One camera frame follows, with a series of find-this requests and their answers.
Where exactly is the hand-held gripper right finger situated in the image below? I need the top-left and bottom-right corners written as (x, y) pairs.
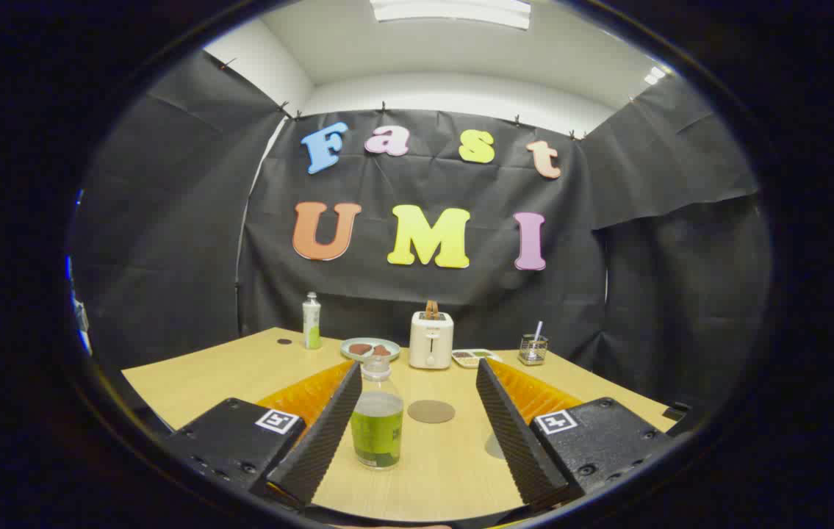
top-left (475, 358), bottom-right (675, 513)

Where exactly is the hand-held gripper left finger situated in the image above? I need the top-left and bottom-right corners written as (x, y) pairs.
top-left (163, 360), bottom-right (364, 509)

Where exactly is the clear juice bottle green label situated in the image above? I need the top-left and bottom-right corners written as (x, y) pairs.
top-left (351, 357), bottom-right (404, 469)

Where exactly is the round brown coaster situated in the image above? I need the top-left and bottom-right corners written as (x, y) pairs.
top-left (407, 399), bottom-right (456, 425)

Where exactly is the small white green bottle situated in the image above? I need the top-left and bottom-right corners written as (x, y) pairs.
top-left (302, 292), bottom-right (323, 350)

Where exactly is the pale green plate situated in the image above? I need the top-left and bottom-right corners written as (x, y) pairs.
top-left (340, 337), bottom-right (401, 363)

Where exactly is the white divided snack tray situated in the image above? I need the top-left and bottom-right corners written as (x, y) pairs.
top-left (451, 348), bottom-right (503, 369)

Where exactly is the white toaster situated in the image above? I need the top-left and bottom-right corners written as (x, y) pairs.
top-left (409, 311), bottom-right (455, 370)

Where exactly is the wooden table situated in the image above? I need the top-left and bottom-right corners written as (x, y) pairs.
top-left (121, 327), bottom-right (682, 522)

